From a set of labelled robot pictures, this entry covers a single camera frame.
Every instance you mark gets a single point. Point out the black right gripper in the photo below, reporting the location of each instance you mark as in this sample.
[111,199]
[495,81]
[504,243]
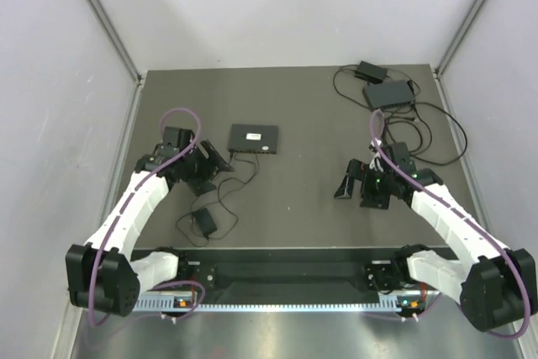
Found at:
[377,202]

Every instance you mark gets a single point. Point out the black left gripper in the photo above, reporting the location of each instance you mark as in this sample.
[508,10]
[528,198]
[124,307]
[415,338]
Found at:
[213,160]

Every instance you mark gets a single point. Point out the black switch with white label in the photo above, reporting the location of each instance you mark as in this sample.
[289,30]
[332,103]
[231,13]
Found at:
[253,138]

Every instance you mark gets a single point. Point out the black network switch plain top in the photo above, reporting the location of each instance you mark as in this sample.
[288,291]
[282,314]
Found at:
[388,95]

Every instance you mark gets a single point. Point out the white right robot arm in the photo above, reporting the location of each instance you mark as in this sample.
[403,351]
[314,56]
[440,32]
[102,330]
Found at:
[491,284]

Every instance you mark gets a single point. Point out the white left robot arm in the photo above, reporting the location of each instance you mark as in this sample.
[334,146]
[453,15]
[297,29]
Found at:
[101,273]

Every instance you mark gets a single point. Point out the small black power adapter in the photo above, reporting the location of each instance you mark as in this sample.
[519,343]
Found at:
[205,222]

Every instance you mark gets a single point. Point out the dark grey table mat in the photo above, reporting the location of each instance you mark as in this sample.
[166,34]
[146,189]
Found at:
[288,200]

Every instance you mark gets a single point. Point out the long black power adapter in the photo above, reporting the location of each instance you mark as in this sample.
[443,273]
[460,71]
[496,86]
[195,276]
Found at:
[370,73]

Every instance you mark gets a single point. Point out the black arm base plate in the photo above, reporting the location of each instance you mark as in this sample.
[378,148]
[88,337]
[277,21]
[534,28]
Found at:
[292,275]

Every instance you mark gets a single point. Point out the grey slotted cable duct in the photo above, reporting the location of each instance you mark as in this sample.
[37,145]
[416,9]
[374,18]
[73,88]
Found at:
[182,303]

